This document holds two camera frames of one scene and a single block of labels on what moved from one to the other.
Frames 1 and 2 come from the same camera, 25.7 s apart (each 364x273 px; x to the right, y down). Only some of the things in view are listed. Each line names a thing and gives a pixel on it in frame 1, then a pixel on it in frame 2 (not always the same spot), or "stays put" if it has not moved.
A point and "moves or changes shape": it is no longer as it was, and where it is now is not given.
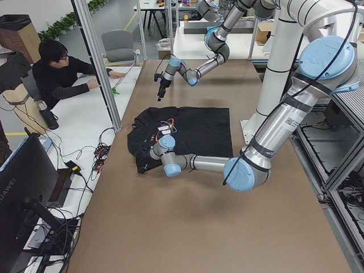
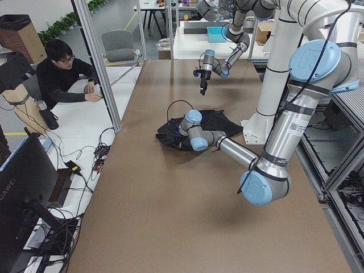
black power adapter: (74, 166) stays put
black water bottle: (50, 118) stays put
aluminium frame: (82, 15) stays put
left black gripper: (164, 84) to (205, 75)
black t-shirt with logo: (197, 131) moves or changes shape
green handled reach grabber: (114, 90) to (101, 93)
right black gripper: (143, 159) to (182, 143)
